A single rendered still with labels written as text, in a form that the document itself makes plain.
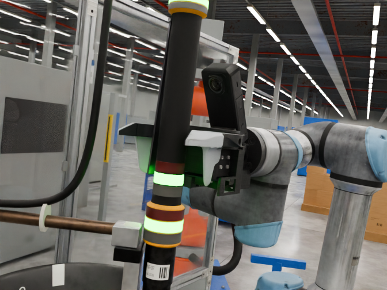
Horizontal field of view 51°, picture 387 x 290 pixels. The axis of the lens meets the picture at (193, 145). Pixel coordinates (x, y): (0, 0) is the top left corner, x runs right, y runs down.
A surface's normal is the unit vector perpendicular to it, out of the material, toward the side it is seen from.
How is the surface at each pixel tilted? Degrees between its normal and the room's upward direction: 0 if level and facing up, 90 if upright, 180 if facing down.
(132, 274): 90
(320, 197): 90
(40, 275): 48
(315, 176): 90
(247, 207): 89
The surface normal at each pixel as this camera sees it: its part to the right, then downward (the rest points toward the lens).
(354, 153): -0.68, -0.07
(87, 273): 0.26, -0.66
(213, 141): 0.80, 0.12
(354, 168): -0.47, -0.02
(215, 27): 0.08, 0.06
